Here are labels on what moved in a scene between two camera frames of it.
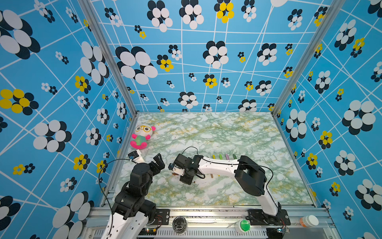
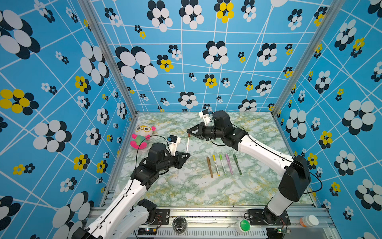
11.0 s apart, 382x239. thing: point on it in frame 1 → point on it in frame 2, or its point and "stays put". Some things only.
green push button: (242, 226) stays put
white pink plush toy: (143, 133) stays put
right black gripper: (186, 181) → (201, 128)
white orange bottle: (309, 220) stays put
